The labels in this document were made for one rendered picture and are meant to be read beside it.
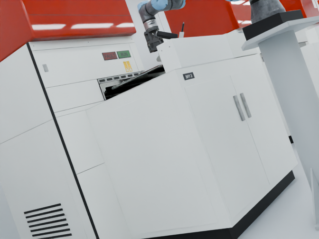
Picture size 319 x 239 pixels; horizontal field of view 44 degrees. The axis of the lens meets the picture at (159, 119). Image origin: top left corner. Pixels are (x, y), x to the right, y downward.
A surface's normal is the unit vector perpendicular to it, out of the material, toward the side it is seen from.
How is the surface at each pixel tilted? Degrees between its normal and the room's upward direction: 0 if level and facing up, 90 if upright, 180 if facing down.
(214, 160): 90
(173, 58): 90
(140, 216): 90
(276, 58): 90
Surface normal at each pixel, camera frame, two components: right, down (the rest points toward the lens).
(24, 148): -0.58, 0.20
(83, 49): 0.74, -0.27
